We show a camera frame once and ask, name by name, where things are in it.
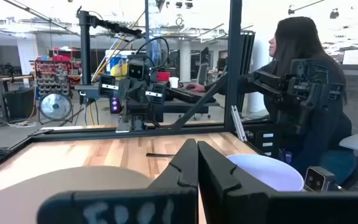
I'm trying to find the white ribbed bowl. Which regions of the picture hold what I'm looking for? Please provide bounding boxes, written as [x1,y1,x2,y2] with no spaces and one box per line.
[226,154,305,192]

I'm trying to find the black storage bin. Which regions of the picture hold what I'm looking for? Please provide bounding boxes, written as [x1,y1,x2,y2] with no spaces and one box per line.
[4,88,36,121]

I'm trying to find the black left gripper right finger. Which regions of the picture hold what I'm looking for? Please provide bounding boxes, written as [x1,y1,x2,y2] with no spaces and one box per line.
[198,141,358,224]

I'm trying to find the black computer keyboard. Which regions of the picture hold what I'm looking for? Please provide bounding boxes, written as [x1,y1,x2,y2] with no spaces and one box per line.
[165,86,217,104]

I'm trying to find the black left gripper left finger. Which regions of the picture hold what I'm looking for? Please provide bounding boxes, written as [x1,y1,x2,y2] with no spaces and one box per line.
[37,138,199,224]

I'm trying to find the black desk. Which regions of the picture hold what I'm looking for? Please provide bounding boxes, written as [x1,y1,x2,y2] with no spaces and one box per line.
[162,98,221,114]

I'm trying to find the black folded panels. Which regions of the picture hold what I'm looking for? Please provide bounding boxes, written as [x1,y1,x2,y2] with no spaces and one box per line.
[237,30,257,113]

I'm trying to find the red parts shelf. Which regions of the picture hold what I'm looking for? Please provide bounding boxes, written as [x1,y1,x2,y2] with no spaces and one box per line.
[33,55,82,97]

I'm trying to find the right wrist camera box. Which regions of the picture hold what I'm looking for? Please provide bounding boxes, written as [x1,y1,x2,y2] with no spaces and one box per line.
[127,58,146,80]

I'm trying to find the round metal floor fan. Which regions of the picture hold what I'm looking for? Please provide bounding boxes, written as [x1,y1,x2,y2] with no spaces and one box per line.
[38,91,73,122]

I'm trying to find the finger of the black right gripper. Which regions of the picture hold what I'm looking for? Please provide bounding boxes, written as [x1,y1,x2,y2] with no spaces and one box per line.
[99,74,117,98]
[152,83,167,105]

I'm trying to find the white blue yellow bucket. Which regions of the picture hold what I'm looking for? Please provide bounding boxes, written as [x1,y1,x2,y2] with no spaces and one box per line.
[105,49,130,79]

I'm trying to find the person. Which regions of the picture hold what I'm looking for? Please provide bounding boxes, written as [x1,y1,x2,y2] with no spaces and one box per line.
[186,16,354,187]

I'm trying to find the grey round plate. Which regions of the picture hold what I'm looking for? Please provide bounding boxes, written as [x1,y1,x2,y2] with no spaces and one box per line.
[0,165,155,224]

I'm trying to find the silver aluminium extrusion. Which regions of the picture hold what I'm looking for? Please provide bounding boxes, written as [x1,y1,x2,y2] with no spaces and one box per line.
[230,105,248,143]

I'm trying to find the small table-level camera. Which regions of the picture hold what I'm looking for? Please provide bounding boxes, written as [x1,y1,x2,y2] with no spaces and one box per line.
[303,166,343,192]

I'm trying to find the computer tower purple light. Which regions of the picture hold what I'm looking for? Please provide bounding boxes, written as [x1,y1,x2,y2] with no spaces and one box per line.
[109,95,123,114]

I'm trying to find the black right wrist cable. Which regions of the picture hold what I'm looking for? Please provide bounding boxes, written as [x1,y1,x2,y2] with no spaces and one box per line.
[135,36,171,71]

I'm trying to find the black metal table frame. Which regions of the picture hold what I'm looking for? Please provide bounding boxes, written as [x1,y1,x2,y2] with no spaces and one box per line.
[0,0,260,178]

